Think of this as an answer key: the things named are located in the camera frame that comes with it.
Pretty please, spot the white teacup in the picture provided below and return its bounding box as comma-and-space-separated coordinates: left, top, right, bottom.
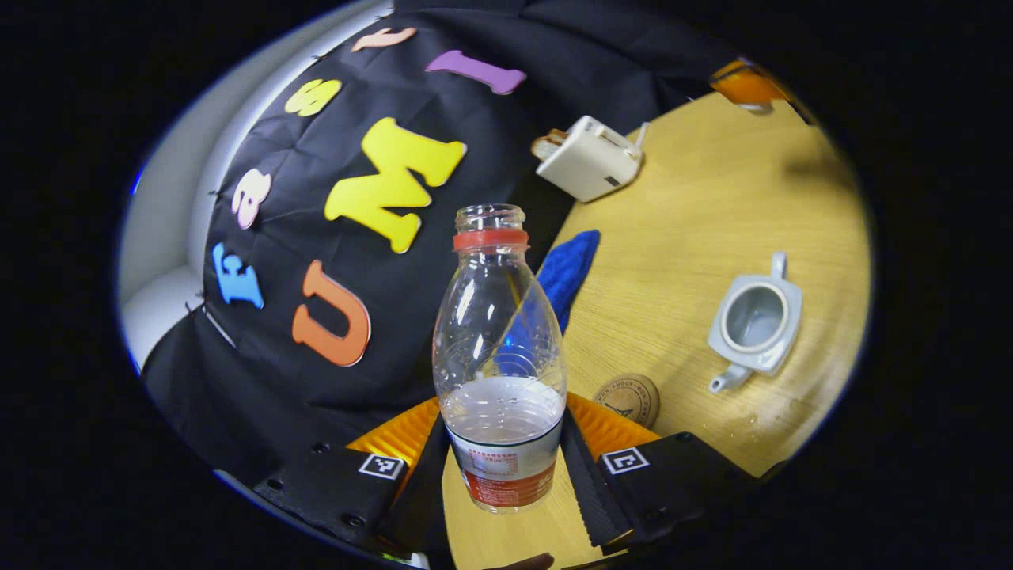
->
707, 252, 803, 393

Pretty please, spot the round wooden coaster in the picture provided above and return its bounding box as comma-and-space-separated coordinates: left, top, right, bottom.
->
594, 374, 661, 430

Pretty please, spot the white toaster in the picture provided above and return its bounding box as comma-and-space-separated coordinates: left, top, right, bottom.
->
536, 116, 643, 203

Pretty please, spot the blue folded towel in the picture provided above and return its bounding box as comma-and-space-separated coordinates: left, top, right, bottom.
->
499, 230, 601, 373

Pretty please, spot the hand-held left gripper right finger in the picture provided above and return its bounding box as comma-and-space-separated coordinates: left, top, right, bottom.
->
559, 392, 761, 557

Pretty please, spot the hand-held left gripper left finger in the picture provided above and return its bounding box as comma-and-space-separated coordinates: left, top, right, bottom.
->
253, 396, 456, 559

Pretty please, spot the clear plastic water bottle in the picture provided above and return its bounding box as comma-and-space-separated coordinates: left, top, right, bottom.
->
433, 204, 568, 513

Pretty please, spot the bread slice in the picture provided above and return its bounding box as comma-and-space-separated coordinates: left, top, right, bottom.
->
530, 129, 567, 162

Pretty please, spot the black backdrop cloth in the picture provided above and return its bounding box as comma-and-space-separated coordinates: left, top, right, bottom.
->
142, 0, 745, 492

